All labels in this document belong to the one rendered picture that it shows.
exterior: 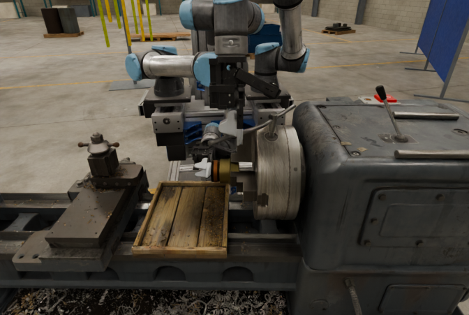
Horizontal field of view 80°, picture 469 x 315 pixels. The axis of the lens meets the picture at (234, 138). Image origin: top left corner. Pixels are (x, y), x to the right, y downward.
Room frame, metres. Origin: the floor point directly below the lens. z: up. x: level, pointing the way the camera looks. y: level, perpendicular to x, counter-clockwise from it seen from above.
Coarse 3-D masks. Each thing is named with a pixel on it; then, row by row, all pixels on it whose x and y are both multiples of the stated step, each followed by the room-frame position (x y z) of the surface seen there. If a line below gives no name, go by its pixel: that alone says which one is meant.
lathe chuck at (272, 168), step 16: (256, 144) 0.74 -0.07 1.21; (272, 144) 0.71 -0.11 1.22; (256, 160) 0.71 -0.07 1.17; (272, 160) 0.67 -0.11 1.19; (288, 160) 0.67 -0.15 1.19; (256, 176) 0.69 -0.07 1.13; (272, 176) 0.64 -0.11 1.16; (288, 176) 0.64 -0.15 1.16; (272, 192) 0.63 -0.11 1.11; (288, 192) 0.62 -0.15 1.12; (256, 208) 0.63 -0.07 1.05; (272, 208) 0.62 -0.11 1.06
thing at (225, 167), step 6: (216, 162) 0.78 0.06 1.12; (222, 162) 0.77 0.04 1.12; (228, 162) 0.77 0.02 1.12; (234, 162) 0.79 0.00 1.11; (216, 168) 0.75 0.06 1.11; (222, 168) 0.75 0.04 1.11; (228, 168) 0.75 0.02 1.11; (234, 168) 0.76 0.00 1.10; (216, 174) 0.74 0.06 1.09; (222, 174) 0.74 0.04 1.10; (228, 174) 0.74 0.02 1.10; (216, 180) 0.74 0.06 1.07; (222, 180) 0.74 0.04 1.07; (228, 180) 0.74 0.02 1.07
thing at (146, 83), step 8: (120, 0) 5.23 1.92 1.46; (128, 48) 5.23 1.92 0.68; (120, 80) 5.47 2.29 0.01; (128, 80) 5.47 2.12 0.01; (144, 80) 5.47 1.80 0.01; (152, 80) 5.47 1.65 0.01; (112, 88) 4.98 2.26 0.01; (120, 88) 4.98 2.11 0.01; (128, 88) 4.98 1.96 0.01; (136, 88) 4.98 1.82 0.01
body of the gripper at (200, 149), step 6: (210, 138) 0.95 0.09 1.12; (198, 144) 0.93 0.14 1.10; (204, 144) 0.94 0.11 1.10; (192, 150) 0.86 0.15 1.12; (198, 150) 0.86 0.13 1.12; (204, 150) 0.86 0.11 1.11; (192, 156) 0.83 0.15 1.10; (198, 156) 0.84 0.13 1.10; (204, 156) 0.84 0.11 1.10; (216, 156) 0.89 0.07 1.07; (198, 162) 0.84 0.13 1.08; (198, 168) 0.84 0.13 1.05
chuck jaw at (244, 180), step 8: (232, 176) 0.72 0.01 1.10; (240, 176) 0.72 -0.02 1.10; (248, 176) 0.72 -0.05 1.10; (232, 184) 0.72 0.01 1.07; (240, 184) 0.69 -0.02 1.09; (248, 184) 0.68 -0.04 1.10; (248, 192) 0.64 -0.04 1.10; (256, 192) 0.64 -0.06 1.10; (248, 200) 0.64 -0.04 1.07; (256, 200) 0.64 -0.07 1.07; (264, 200) 0.63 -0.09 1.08
